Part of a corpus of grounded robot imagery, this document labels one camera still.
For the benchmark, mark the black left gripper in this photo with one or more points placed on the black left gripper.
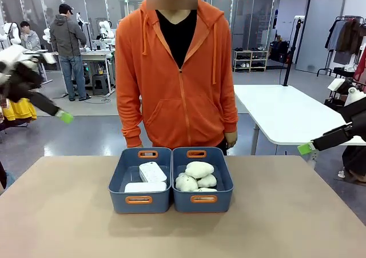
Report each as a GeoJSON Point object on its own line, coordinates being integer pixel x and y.
{"type": "Point", "coordinates": [20, 80]}

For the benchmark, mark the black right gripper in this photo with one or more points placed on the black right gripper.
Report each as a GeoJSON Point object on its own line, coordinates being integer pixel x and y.
{"type": "Point", "coordinates": [356, 118]}

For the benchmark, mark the white digital clock with buttons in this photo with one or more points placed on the white digital clock with buttons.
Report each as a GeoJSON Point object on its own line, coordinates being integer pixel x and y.
{"type": "Point", "coordinates": [152, 172]}

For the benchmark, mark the person's right hand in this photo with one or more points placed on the person's right hand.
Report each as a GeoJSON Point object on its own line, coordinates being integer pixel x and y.
{"type": "Point", "coordinates": [136, 146]}

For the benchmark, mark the person's left hand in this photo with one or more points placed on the person's left hand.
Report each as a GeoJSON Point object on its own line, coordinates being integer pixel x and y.
{"type": "Point", "coordinates": [231, 140]}

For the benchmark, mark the yellow cloth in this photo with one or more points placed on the yellow cloth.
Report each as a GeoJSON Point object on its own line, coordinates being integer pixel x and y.
{"type": "Point", "coordinates": [20, 110]}

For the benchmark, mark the person in black trousers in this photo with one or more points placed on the person in black trousers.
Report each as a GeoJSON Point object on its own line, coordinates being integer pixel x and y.
{"type": "Point", "coordinates": [354, 163]}

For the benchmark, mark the white desk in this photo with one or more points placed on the white desk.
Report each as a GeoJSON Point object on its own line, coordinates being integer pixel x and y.
{"type": "Point", "coordinates": [43, 69]}

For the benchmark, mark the white table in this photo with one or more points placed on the white table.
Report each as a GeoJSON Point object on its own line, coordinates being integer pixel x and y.
{"type": "Point", "coordinates": [286, 112]}

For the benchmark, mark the grey stool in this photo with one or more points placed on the grey stool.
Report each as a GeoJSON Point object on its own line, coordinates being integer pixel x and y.
{"type": "Point", "coordinates": [100, 84]}

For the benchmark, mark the man in grey jacket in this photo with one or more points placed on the man in grey jacket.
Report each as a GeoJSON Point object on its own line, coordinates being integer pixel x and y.
{"type": "Point", "coordinates": [68, 40]}

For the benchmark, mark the person in grey hoodie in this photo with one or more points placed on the person in grey hoodie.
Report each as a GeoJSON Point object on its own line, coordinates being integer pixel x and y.
{"type": "Point", "coordinates": [28, 37]}

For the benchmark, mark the red garment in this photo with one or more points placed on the red garment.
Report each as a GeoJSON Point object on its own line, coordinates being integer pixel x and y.
{"type": "Point", "coordinates": [361, 69]}

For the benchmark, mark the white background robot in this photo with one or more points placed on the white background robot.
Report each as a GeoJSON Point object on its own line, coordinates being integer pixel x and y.
{"type": "Point", "coordinates": [11, 33]}
{"type": "Point", "coordinates": [105, 30]}

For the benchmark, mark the black tripod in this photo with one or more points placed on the black tripod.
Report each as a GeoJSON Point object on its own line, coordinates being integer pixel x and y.
{"type": "Point", "coordinates": [291, 49]}

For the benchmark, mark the clothes rack with garments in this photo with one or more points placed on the clothes rack with garments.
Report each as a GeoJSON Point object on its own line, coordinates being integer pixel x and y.
{"type": "Point", "coordinates": [347, 37]}

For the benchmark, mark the wooden shoe rack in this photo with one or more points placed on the wooden shoe rack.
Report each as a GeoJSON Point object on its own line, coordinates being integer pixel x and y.
{"type": "Point", "coordinates": [250, 60]}

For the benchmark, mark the person in orange hoodie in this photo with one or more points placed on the person in orange hoodie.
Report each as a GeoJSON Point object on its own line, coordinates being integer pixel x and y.
{"type": "Point", "coordinates": [174, 97]}

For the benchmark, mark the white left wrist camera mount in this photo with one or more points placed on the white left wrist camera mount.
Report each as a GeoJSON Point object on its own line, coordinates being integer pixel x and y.
{"type": "Point", "coordinates": [47, 57]}

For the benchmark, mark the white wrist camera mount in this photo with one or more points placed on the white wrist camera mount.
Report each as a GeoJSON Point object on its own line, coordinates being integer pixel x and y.
{"type": "Point", "coordinates": [336, 84]}
{"type": "Point", "coordinates": [47, 57]}

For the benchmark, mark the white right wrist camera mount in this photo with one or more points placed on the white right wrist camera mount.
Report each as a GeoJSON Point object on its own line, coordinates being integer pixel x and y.
{"type": "Point", "coordinates": [336, 84]}

